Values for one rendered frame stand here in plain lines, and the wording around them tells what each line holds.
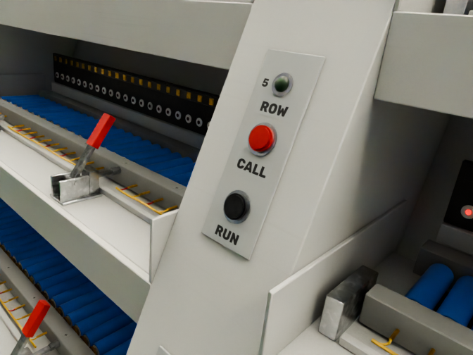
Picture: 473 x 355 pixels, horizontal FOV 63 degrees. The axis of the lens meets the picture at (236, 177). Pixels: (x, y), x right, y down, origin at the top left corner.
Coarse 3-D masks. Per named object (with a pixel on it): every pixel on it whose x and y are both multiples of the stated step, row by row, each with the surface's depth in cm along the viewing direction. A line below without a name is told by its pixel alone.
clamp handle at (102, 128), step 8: (104, 120) 38; (112, 120) 38; (96, 128) 38; (104, 128) 38; (96, 136) 37; (104, 136) 38; (88, 144) 38; (96, 144) 38; (88, 152) 37; (80, 160) 38; (88, 160) 37; (80, 168) 37; (72, 176) 37; (80, 176) 38
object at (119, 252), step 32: (160, 128) 54; (0, 160) 45; (32, 160) 46; (64, 160) 47; (0, 192) 45; (32, 192) 38; (128, 192) 40; (32, 224) 40; (64, 224) 35; (96, 224) 34; (128, 224) 34; (160, 224) 26; (64, 256) 36; (96, 256) 32; (128, 256) 30; (160, 256) 27; (128, 288) 29
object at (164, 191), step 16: (0, 112) 60; (16, 112) 56; (32, 128) 53; (48, 128) 50; (64, 144) 48; (80, 144) 46; (96, 160) 44; (112, 160) 42; (128, 160) 42; (112, 176) 42; (128, 176) 40; (144, 176) 39; (160, 176) 39; (144, 192) 38; (160, 192) 37; (176, 192) 36; (176, 208) 36
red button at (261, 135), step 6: (258, 126) 23; (264, 126) 23; (252, 132) 23; (258, 132) 23; (264, 132) 23; (270, 132) 22; (252, 138) 23; (258, 138) 23; (264, 138) 22; (270, 138) 22; (252, 144) 23; (258, 144) 23; (264, 144) 22; (270, 144) 22; (258, 150) 23; (264, 150) 23
